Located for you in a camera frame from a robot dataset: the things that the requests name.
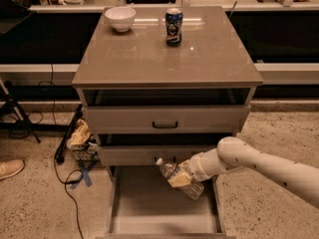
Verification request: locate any white ceramic bowl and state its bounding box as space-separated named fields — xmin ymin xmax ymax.
xmin=105 ymin=7 xmax=136 ymax=32

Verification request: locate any blue soda can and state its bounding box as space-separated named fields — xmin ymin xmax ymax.
xmin=165 ymin=8 xmax=183 ymax=46

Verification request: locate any black floor cable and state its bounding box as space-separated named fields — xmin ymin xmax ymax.
xmin=53 ymin=156 xmax=86 ymax=239

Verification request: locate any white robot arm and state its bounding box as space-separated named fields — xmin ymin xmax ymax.
xmin=168 ymin=136 xmax=319 ymax=208

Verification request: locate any grey drawer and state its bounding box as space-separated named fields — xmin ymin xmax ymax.
xmin=98 ymin=132 xmax=230 ymax=166
xmin=81 ymin=89 xmax=251 ymax=135
xmin=97 ymin=166 xmax=236 ymax=239

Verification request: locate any grey bottom drawer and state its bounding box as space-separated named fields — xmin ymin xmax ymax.
xmin=97 ymin=166 xmax=236 ymax=239

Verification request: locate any basket of snack bags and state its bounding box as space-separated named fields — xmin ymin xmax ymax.
xmin=67 ymin=119 xmax=99 ymax=161

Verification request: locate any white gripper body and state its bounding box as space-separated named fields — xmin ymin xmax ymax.
xmin=185 ymin=156 xmax=211 ymax=181

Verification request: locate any blue tape cross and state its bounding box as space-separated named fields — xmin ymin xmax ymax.
xmin=70 ymin=160 xmax=98 ymax=189

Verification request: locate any tan shoe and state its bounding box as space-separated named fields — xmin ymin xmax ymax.
xmin=0 ymin=159 xmax=25 ymax=180

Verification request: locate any grey middle drawer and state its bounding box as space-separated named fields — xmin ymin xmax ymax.
xmin=98 ymin=132 xmax=230 ymax=166

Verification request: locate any black tripod stand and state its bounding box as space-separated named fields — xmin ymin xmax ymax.
xmin=0 ymin=78 xmax=71 ymax=144

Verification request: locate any grey drawer cabinet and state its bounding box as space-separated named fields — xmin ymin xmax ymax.
xmin=71 ymin=5 xmax=264 ymax=181

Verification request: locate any clear plastic water bottle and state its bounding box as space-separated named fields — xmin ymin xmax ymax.
xmin=156 ymin=158 xmax=204 ymax=200

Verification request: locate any grey top drawer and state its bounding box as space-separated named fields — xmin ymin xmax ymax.
xmin=81 ymin=89 xmax=251 ymax=135

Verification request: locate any black power strip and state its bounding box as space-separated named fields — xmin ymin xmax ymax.
xmin=54 ymin=105 xmax=82 ymax=164

